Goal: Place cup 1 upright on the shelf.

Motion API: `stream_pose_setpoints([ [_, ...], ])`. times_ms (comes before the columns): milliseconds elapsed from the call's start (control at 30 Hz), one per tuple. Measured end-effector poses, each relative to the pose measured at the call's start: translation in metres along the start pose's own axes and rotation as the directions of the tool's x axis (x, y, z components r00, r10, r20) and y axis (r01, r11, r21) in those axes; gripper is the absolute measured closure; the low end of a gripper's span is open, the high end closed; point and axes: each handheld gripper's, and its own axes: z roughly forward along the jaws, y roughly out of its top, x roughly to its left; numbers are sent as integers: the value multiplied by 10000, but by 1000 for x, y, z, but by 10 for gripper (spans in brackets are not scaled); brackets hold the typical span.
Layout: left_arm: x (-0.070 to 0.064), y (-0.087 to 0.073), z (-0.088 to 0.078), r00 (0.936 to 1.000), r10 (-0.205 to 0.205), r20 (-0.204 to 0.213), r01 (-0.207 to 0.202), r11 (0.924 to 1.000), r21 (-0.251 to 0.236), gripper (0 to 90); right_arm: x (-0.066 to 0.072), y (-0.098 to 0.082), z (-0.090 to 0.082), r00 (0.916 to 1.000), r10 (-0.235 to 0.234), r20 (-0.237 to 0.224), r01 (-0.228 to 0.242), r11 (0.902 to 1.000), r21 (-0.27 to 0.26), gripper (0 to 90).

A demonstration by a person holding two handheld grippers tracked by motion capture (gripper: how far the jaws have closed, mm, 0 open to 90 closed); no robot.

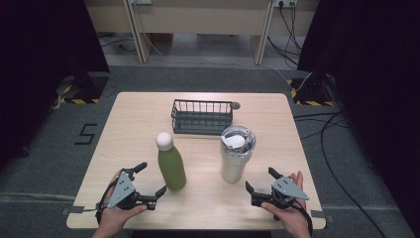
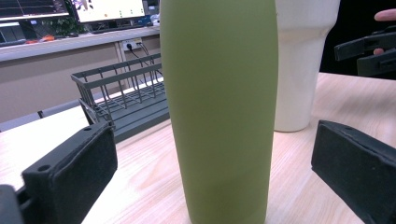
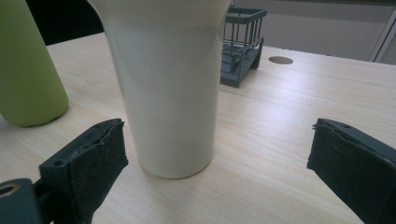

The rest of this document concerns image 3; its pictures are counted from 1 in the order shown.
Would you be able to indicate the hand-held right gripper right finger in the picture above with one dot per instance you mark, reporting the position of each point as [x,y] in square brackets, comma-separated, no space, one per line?
[355,161]

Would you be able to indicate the green bottle with white cap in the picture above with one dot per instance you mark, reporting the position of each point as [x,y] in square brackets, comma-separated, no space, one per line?
[28,68]

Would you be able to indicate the dark curtain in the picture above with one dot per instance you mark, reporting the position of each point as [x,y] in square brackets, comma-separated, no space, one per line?
[65,18]

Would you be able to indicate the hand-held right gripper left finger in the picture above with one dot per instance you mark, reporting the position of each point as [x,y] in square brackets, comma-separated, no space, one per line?
[84,161]

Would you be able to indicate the white tumbler cup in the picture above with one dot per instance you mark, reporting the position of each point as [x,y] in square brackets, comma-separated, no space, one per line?
[168,93]

